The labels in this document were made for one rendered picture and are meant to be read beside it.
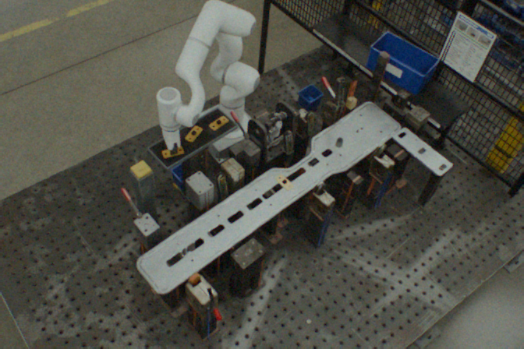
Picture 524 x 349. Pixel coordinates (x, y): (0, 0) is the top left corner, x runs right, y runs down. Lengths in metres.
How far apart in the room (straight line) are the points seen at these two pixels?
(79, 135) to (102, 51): 0.82
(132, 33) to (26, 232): 2.29
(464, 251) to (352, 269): 0.55
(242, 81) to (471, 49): 1.06
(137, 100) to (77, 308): 1.94
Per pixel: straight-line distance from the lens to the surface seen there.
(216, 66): 2.57
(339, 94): 2.67
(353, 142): 2.67
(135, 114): 4.06
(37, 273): 2.69
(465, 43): 2.84
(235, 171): 2.39
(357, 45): 3.10
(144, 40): 4.60
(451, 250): 2.85
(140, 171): 2.31
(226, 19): 2.20
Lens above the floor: 3.02
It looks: 52 degrees down
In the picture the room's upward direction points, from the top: 7 degrees clockwise
